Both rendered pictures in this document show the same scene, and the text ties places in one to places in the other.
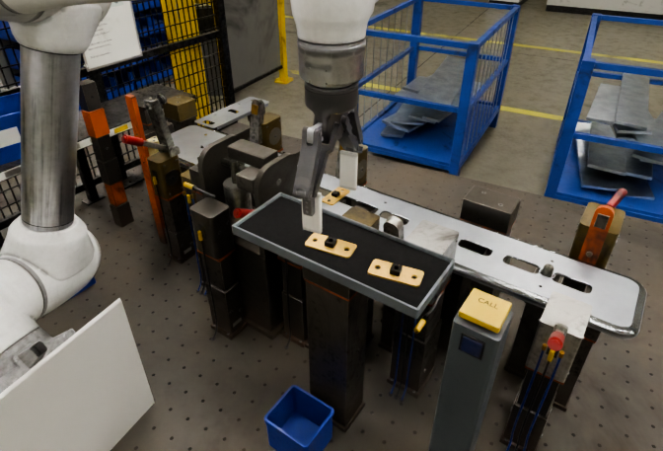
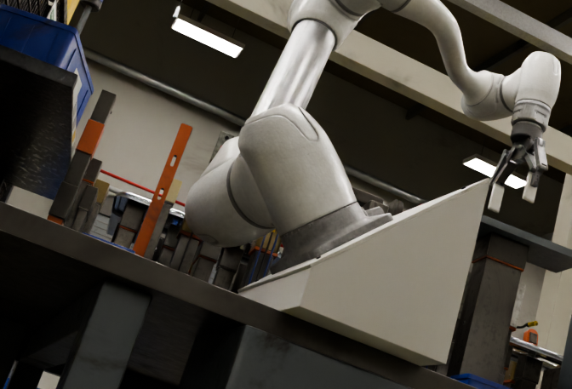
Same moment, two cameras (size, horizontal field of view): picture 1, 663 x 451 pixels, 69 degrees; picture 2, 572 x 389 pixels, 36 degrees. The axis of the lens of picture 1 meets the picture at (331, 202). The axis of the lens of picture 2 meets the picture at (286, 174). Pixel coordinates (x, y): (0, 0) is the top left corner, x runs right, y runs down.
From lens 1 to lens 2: 2.15 m
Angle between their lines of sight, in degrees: 67
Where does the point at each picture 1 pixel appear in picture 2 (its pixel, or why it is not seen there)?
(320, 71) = (541, 116)
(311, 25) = (546, 94)
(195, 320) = not seen: hidden behind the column
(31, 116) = (311, 65)
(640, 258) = not seen: outside the picture
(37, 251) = not seen: hidden behind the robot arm
